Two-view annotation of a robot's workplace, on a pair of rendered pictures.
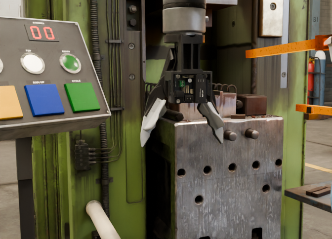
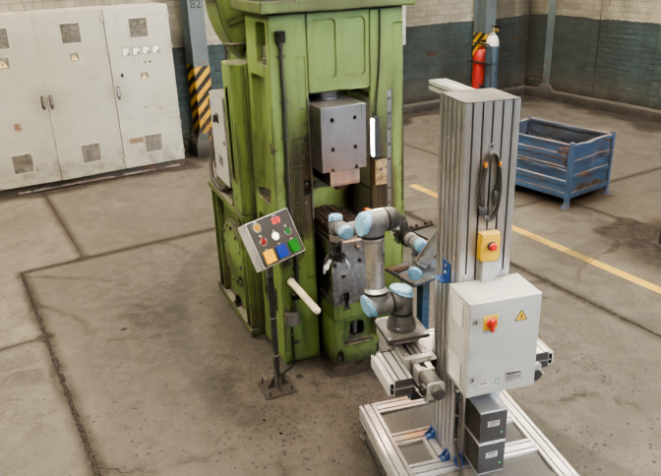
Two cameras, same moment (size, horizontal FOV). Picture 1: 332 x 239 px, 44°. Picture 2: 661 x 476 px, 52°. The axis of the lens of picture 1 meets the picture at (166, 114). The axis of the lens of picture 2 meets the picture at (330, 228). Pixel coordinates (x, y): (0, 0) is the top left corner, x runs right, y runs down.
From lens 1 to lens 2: 3.10 m
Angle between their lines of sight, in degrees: 15
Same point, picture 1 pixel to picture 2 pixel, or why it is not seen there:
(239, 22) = (364, 172)
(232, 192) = (359, 271)
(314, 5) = not seen: outside the picture
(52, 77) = (282, 239)
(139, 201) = (313, 275)
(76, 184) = (282, 271)
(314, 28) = not seen: outside the picture
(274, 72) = (384, 202)
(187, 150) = not seen: hidden behind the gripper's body
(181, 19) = (335, 239)
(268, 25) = (379, 179)
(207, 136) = (346, 248)
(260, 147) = not seen: hidden behind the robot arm
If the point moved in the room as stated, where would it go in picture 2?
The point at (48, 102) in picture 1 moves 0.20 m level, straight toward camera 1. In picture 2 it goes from (283, 252) to (293, 265)
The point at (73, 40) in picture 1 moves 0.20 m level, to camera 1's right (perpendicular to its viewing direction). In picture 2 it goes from (286, 218) to (320, 216)
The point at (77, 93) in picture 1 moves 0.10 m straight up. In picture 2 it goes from (292, 244) to (291, 228)
